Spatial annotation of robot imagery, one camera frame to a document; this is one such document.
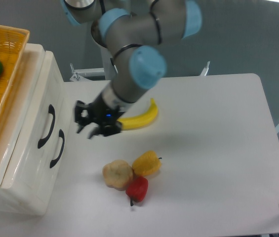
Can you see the yellow bell pepper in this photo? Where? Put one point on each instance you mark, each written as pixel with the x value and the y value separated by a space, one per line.
pixel 147 164

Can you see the beige bread roll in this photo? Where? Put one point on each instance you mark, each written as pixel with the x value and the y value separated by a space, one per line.
pixel 117 174

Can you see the white drawer cabinet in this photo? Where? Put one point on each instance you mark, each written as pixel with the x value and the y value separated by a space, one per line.
pixel 15 112

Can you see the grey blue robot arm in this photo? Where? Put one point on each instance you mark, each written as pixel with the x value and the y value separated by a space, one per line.
pixel 131 41

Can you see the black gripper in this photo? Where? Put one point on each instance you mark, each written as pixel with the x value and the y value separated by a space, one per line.
pixel 100 113

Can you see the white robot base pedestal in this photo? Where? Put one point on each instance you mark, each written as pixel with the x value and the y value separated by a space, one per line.
pixel 176 67

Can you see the yellow banana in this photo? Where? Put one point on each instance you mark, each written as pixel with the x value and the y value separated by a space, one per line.
pixel 141 120

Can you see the red bell pepper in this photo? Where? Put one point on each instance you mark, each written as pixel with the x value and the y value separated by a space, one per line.
pixel 137 190

